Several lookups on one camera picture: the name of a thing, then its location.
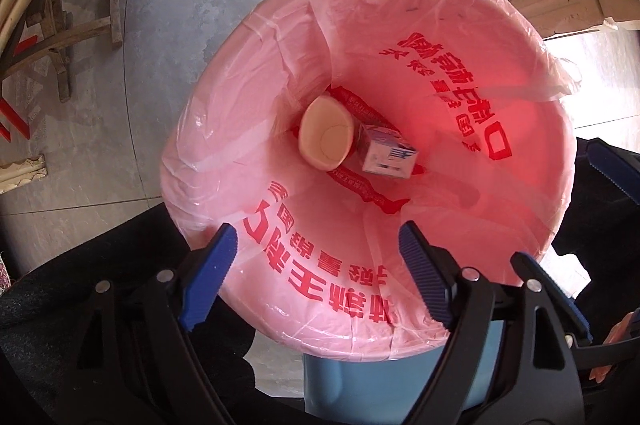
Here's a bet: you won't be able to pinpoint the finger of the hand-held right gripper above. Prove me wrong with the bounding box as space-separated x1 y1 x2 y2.
582 138 640 211
562 285 640 356

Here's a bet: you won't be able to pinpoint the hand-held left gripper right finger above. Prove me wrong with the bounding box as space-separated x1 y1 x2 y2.
397 221 596 425

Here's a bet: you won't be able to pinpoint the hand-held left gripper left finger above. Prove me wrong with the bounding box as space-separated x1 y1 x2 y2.
75 222 239 425

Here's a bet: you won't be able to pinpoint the blue plastic bin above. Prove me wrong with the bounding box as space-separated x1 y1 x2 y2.
302 320 506 417

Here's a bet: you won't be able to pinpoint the pink plastic bin bag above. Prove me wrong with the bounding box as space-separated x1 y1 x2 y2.
161 0 583 353

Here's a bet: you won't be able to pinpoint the person's right hand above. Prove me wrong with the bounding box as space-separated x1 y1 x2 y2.
590 311 640 383

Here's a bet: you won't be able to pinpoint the small blue white carton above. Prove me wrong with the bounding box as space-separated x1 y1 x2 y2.
352 122 420 178

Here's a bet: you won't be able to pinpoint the person's black pants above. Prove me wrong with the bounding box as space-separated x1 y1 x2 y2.
0 138 640 425

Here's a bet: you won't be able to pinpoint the beige paper cup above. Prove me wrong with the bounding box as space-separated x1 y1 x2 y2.
299 94 357 171

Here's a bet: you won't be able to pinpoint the carved beige moulding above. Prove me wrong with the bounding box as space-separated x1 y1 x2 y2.
0 155 49 194

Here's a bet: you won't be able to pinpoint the red bars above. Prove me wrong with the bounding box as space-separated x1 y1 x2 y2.
0 98 32 145

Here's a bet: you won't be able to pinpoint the wooden chair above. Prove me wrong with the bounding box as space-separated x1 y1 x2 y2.
0 0 123 103

